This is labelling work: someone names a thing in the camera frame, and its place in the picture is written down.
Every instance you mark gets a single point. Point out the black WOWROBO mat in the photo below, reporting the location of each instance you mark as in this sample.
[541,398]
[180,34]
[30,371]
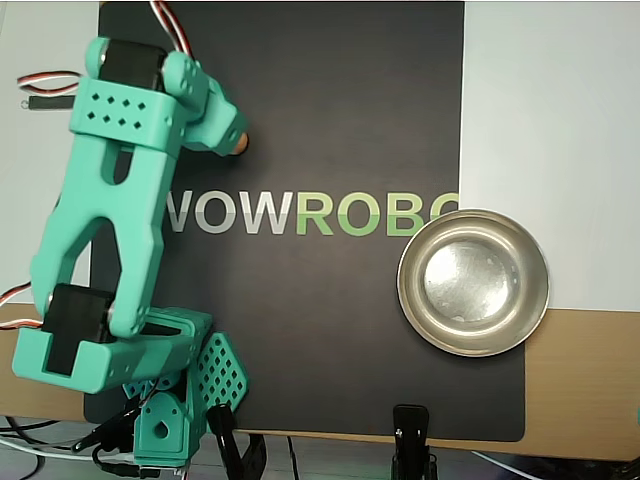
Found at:
[325,100]

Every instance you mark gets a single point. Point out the black USB stick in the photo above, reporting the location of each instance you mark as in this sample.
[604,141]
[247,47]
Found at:
[50,102]

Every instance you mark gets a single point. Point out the metal bowl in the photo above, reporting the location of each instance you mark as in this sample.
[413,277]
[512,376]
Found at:
[472,282]

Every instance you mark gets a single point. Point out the white paper sheet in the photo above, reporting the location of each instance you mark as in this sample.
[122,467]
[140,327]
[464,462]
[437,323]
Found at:
[30,210]
[550,150]

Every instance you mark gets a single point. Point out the black table clamp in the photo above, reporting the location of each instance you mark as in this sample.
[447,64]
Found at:
[225,440]

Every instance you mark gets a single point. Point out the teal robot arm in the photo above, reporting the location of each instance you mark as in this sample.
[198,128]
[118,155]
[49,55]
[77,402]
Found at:
[125,200]

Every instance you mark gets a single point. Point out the wooden ball with black base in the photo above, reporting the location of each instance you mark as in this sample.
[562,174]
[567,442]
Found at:
[243,142]

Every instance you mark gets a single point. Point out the teal gripper black motor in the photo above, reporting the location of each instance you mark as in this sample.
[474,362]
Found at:
[231,131]

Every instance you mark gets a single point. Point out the black clamp right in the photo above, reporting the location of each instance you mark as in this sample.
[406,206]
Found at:
[410,440]

